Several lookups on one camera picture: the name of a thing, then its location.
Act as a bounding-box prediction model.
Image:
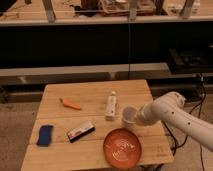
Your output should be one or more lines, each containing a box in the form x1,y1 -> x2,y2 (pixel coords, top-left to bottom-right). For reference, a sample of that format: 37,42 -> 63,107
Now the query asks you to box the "black white eraser block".
67,121 -> 95,143

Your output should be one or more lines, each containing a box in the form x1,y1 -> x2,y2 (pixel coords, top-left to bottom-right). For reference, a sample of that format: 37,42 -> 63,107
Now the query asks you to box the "blue sponge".
37,125 -> 53,147

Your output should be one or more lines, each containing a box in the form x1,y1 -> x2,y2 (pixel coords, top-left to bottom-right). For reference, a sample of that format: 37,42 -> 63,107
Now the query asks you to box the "orange ceramic bowl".
103,128 -> 142,170

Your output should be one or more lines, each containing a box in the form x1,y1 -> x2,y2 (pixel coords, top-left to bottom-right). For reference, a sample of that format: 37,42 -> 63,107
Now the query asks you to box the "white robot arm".
135,92 -> 213,152

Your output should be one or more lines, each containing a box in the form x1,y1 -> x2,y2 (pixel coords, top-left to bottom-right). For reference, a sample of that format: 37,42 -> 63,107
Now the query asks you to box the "white tube bottle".
105,91 -> 117,121

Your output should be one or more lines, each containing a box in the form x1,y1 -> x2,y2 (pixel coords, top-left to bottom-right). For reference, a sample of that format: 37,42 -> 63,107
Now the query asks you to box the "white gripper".
135,104 -> 151,126

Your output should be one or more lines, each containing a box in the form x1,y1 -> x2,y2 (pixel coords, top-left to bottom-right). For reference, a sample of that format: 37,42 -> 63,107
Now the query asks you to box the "black floor cable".
161,99 -> 206,171

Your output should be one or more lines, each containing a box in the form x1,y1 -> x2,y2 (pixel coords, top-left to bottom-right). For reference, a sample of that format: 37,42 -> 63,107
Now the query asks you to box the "black box on shelf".
167,48 -> 213,74

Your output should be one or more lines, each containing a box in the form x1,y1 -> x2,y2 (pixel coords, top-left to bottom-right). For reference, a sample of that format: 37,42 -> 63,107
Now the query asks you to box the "orange carrot toy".
59,98 -> 82,110

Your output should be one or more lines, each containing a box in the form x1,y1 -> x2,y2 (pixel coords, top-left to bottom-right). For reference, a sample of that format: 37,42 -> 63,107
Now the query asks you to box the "wooden table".
20,78 -> 175,171

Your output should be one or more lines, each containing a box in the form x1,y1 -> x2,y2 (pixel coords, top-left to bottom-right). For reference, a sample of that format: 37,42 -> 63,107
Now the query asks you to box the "long wall shelf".
0,63 -> 169,77

